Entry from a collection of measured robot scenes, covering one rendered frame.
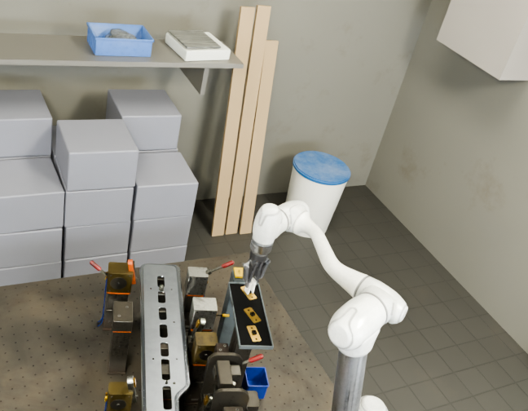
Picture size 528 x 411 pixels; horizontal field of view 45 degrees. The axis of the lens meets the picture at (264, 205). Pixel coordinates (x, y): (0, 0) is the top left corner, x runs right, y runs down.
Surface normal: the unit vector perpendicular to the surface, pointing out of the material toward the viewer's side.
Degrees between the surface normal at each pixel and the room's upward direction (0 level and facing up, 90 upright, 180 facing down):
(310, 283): 0
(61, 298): 0
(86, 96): 90
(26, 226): 90
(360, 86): 90
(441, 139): 90
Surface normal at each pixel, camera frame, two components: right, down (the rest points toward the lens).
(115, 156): 0.41, 0.58
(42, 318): 0.21, -0.81
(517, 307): -0.88, 0.09
